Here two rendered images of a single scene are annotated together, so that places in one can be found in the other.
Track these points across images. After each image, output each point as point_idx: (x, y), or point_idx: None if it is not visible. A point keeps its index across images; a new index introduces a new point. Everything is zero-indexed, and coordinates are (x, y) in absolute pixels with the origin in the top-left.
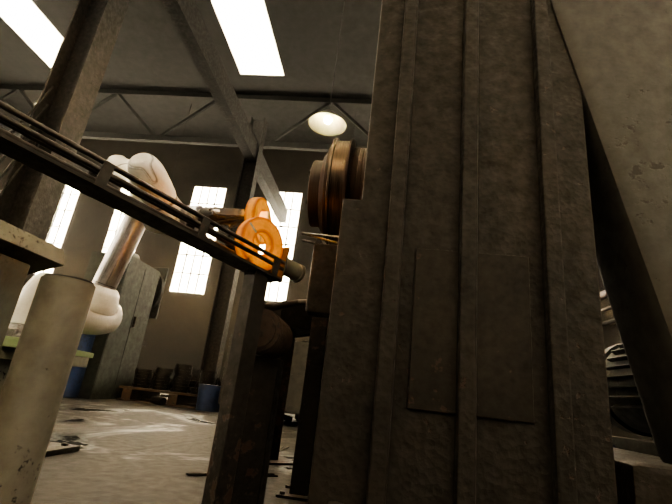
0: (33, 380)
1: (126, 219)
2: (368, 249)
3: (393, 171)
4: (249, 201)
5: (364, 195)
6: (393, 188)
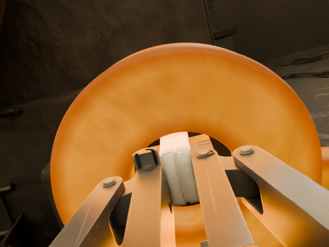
0: None
1: None
2: None
3: (207, 6)
4: (292, 89)
5: (211, 44)
6: (213, 35)
